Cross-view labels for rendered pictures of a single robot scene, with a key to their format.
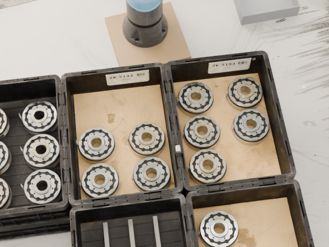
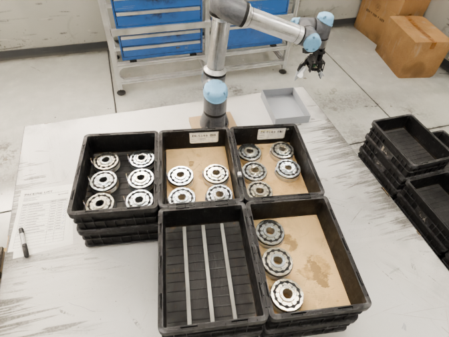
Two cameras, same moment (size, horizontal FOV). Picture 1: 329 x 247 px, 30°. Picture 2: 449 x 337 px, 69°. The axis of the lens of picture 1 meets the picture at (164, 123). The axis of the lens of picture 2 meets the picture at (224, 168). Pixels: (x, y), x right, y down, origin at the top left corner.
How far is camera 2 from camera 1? 0.60 m
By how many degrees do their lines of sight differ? 16
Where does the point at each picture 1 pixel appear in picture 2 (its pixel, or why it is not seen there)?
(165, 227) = (228, 231)
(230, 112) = (272, 163)
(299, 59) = (312, 144)
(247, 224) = (290, 231)
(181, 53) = not seen: hidden behind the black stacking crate
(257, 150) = (292, 185)
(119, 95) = (197, 151)
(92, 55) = not seen: hidden behind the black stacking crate
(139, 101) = (210, 154)
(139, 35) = (211, 123)
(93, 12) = (181, 116)
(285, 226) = (318, 233)
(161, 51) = not seen: hidden behind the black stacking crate
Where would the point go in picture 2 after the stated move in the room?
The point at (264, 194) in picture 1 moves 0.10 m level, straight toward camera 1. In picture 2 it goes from (301, 208) to (293, 230)
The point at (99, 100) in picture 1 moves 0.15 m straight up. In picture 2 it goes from (184, 153) to (182, 127)
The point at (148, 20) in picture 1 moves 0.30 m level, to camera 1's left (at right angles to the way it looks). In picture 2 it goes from (217, 111) to (155, 109)
